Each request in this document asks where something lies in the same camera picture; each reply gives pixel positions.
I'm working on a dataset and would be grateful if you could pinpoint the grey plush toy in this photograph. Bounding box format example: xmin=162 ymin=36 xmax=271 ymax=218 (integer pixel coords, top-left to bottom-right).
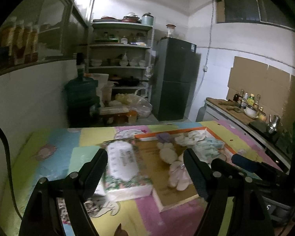
xmin=157 ymin=142 xmax=178 ymax=165

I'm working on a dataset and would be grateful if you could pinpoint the purple soft cloth toy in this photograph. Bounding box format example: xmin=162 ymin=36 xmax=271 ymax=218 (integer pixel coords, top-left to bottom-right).
xmin=156 ymin=132 xmax=172 ymax=143

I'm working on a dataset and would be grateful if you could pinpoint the pink plush toy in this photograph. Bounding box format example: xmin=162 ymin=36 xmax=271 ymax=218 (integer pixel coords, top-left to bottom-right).
xmin=168 ymin=161 xmax=192 ymax=191

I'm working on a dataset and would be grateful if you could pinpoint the orange-rimmed cardboard box tray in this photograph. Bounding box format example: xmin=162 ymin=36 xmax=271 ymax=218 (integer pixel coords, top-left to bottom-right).
xmin=135 ymin=127 xmax=236 ymax=212

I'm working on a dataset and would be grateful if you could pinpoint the steel kettle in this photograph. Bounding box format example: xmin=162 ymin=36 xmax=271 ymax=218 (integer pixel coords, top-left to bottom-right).
xmin=267 ymin=114 xmax=281 ymax=134

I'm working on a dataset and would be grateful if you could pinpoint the kitchen counter with board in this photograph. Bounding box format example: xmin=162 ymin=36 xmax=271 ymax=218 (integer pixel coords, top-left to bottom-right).
xmin=203 ymin=98 xmax=291 ymax=166

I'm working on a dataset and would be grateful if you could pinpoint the white bowl on counter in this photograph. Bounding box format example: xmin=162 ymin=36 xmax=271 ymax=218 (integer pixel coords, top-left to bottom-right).
xmin=244 ymin=106 xmax=258 ymax=119

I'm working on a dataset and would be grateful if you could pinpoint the mint green tissue box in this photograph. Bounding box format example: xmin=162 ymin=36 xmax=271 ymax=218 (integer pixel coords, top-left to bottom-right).
xmin=67 ymin=146 xmax=100 ymax=175

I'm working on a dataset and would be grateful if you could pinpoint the floral white tissue pack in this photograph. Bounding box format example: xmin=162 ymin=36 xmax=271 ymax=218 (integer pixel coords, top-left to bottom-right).
xmin=101 ymin=137 xmax=153 ymax=202

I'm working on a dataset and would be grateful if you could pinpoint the clear plastic bag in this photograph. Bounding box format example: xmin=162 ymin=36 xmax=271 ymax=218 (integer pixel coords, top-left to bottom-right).
xmin=115 ymin=89 xmax=152 ymax=118

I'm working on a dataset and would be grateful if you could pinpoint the dark grey refrigerator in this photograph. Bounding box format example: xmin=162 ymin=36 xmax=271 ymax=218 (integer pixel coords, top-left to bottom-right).
xmin=151 ymin=37 xmax=199 ymax=121

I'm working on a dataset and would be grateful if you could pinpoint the green water jug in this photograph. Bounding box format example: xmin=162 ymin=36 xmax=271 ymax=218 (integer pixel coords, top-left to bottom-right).
xmin=64 ymin=52 xmax=100 ymax=128

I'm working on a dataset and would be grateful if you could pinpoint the glass jar on fridge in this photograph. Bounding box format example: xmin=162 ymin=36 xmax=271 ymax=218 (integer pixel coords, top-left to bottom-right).
xmin=166 ymin=24 xmax=176 ymax=38

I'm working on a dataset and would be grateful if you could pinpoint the white metal shelving rack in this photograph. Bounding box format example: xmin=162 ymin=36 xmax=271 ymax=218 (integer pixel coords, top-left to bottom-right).
xmin=86 ymin=18 xmax=154 ymax=99

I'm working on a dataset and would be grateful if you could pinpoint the light blue pot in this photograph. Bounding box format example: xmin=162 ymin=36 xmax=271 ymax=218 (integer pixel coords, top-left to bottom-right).
xmin=141 ymin=12 xmax=154 ymax=27

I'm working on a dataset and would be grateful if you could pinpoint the dark window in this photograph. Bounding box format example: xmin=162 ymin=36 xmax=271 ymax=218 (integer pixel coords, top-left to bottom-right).
xmin=216 ymin=0 xmax=295 ymax=31

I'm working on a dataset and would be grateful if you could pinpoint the cardboard sheet on wall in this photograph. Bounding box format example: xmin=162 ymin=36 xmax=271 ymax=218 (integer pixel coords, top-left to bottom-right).
xmin=227 ymin=56 xmax=295 ymax=131

